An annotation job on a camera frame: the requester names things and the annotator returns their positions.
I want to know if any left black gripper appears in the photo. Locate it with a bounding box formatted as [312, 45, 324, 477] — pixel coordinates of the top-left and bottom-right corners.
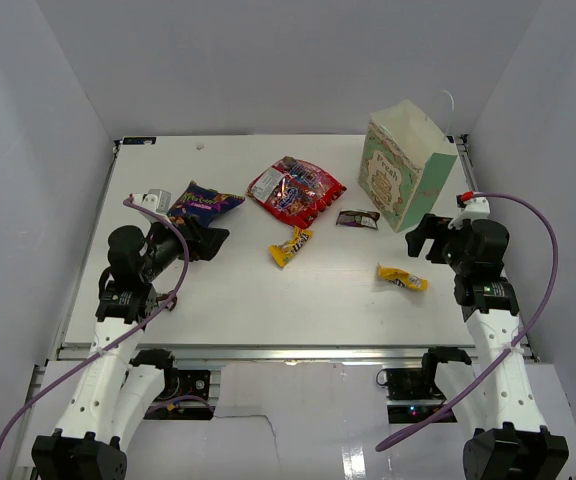
[139, 213, 228, 282]

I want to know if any blue purple chips bag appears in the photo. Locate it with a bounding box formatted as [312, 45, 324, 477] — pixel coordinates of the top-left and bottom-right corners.
[167, 181, 245, 227]

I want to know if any yellow candy pack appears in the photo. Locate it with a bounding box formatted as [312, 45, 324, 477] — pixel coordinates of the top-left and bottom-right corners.
[377, 264, 428, 292]
[268, 226, 313, 269]

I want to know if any green paper gift bag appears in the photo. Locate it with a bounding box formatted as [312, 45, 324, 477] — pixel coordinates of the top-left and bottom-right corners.
[358, 100, 458, 233]

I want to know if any brown chocolate bar wrapper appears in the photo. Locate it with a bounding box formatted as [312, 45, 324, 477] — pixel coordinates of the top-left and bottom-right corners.
[336, 209, 381, 230]

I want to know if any red candy bag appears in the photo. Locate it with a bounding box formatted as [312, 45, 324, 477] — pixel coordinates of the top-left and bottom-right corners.
[247, 156, 347, 229]

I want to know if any purple brown snack bar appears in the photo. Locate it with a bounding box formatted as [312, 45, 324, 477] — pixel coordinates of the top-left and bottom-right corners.
[156, 291, 178, 311]

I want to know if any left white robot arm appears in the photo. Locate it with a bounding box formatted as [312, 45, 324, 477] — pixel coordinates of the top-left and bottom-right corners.
[31, 221, 208, 479]

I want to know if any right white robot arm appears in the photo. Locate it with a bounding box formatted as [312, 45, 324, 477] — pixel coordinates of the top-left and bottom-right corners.
[405, 214, 569, 479]

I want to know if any blue label sticker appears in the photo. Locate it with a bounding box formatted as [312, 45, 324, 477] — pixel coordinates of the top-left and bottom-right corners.
[121, 137, 157, 146]

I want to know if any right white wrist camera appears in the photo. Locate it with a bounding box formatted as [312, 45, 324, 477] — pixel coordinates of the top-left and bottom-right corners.
[448, 192, 490, 230]

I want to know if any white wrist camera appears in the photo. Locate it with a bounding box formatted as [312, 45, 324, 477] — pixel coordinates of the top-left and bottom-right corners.
[129, 189, 171, 215]
[448, 192, 490, 230]

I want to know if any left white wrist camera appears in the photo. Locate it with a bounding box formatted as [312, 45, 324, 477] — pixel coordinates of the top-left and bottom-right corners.
[129, 189, 171, 215]

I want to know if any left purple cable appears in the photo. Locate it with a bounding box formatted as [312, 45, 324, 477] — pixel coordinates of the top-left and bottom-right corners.
[0, 197, 191, 480]

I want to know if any purple cable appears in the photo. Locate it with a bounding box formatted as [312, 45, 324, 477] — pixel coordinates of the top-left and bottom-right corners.
[375, 192, 560, 453]
[0, 197, 191, 480]

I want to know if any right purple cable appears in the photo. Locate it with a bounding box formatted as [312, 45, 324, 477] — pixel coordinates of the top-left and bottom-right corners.
[375, 192, 560, 453]

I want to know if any aluminium table frame rail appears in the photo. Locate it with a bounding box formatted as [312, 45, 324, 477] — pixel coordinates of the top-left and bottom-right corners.
[56, 344, 537, 362]

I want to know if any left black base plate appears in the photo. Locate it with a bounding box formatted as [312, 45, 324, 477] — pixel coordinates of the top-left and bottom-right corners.
[153, 368, 211, 407]

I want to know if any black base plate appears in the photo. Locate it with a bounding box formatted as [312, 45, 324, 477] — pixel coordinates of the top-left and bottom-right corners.
[375, 368, 445, 401]
[153, 368, 211, 407]

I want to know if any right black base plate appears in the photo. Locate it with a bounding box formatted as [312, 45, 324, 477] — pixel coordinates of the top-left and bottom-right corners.
[375, 368, 445, 401]

